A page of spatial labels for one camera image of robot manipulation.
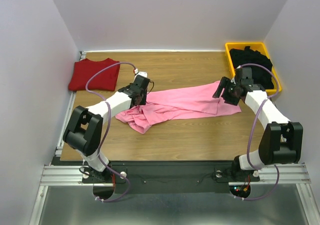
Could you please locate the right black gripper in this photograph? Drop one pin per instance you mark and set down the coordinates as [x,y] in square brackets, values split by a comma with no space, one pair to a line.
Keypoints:
[225,84]

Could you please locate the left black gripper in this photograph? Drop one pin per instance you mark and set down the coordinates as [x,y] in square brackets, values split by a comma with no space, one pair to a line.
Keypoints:
[144,98]

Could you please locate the pink t shirt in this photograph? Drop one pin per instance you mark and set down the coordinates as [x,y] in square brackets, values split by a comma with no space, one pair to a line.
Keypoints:
[177,104]

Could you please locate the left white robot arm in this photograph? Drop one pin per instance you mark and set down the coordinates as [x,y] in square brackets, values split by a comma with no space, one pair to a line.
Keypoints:
[83,132]

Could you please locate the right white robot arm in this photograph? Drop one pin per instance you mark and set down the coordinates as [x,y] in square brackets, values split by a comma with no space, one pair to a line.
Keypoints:
[281,142]

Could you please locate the black t shirts pile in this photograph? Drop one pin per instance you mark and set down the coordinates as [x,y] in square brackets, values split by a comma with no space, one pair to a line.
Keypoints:
[249,56]

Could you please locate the folded red t shirt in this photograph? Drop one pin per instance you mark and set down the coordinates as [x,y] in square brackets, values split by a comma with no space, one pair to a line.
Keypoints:
[86,69]

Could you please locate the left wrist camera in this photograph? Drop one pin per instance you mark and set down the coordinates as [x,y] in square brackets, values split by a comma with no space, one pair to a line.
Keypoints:
[143,82]

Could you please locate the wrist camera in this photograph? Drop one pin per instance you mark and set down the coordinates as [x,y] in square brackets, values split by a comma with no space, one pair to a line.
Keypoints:
[143,82]
[243,76]

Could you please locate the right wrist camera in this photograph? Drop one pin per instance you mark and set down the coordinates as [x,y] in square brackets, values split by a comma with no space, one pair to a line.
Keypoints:
[243,76]

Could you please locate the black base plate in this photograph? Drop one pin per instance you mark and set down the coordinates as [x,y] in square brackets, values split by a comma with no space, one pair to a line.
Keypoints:
[166,177]

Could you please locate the aluminium frame rail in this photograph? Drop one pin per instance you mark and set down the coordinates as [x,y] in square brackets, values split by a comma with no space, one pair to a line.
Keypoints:
[282,196]

